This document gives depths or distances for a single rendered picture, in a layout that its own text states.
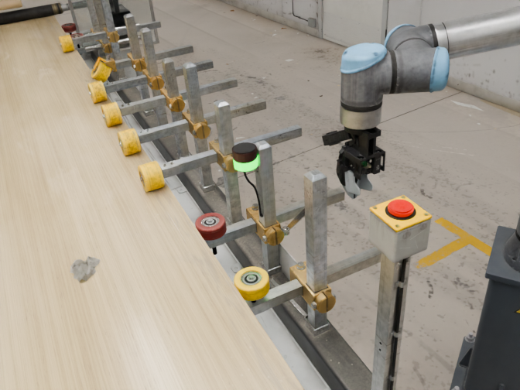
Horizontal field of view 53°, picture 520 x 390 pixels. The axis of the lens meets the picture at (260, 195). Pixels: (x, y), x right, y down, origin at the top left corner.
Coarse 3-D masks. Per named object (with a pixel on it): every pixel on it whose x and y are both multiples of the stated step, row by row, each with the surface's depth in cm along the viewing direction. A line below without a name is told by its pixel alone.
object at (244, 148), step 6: (240, 144) 128; (246, 144) 128; (252, 144) 128; (234, 150) 126; (240, 150) 126; (246, 150) 125; (252, 150) 125; (240, 162) 126; (246, 162) 126; (258, 168) 130; (258, 174) 131; (258, 198) 135; (258, 204) 137
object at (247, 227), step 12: (336, 192) 153; (300, 204) 149; (276, 216) 146; (288, 216) 148; (228, 228) 142; (240, 228) 142; (252, 228) 144; (204, 240) 140; (216, 240) 140; (228, 240) 142
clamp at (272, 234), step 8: (248, 208) 148; (248, 216) 147; (256, 216) 144; (256, 224) 143; (272, 224) 141; (256, 232) 145; (264, 232) 140; (272, 232) 138; (280, 232) 139; (264, 240) 139; (272, 240) 139; (280, 240) 141
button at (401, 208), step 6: (390, 204) 83; (396, 204) 83; (402, 204) 83; (408, 204) 83; (390, 210) 82; (396, 210) 82; (402, 210) 82; (408, 210) 82; (396, 216) 82; (402, 216) 81
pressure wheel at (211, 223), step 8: (200, 216) 140; (208, 216) 140; (216, 216) 139; (200, 224) 137; (208, 224) 137; (216, 224) 136; (224, 224) 137; (200, 232) 136; (208, 232) 135; (216, 232) 135; (224, 232) 138; (208, 240) 136; (216, 248) 143
